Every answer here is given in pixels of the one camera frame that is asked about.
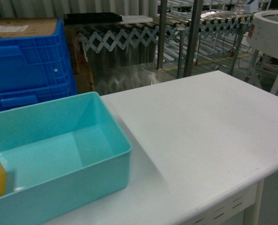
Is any brown cardboard sheet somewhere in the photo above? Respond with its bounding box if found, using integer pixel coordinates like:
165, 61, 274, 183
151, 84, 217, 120
0, 18, 58, 38

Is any white round machine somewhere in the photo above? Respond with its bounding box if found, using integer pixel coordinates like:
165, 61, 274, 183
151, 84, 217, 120
247, 9, 278, 96

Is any expandable roller conveyor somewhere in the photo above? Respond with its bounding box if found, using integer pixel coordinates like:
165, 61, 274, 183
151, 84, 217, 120
77, 10, 253, 70

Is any blue crate lower right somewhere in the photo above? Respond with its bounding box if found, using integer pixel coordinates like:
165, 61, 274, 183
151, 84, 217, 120
0, 82, 77, 112

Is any blue crate upper right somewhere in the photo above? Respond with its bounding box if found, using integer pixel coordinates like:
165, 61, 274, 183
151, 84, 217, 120
0, 18, 71, 92

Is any blue crate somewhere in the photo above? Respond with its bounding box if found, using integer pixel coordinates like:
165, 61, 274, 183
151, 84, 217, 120
0, 82, 77, 112
0, 18, 71, 92

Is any teal plastic bin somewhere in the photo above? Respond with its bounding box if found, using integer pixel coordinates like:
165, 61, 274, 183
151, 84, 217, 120
0, 92, 132, 225

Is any black tray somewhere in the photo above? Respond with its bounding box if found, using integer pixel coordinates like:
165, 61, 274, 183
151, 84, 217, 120
63, 12, 123, 25

